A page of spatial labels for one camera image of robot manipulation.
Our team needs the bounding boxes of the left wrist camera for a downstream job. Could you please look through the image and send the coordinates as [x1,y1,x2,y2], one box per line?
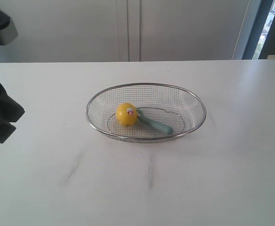
[0,10,18,46]

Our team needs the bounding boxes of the teal handled peeler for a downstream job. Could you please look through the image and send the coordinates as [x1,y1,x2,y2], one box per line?
[136,108,173,136]

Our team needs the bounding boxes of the oval metal mesh basket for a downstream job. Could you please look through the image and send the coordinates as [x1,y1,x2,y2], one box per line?
[86,82,206,143]

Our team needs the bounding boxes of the yellow lemon with sticker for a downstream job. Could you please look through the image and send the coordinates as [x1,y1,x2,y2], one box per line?
[116,103,138,127]

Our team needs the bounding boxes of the white cabinet doors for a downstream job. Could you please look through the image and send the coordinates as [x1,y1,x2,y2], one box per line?
[0,0,260,63]

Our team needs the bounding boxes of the window with dark frame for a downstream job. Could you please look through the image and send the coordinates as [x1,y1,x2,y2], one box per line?
[242,0,275,60]

